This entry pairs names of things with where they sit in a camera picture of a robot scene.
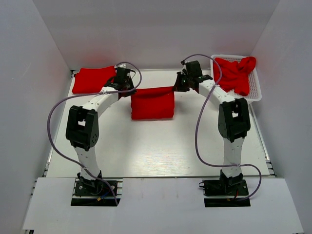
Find red t-shirt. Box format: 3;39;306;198
131;86;175;120
72;66;116;94

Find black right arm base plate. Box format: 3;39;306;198
198;179;251;208

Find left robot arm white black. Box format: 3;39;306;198
65;66;136;195

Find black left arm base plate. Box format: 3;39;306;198
71;178;122;207

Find crumpled red t-shirts in basket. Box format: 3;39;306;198
215;57;256;97

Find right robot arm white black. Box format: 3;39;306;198
173;60;251;196

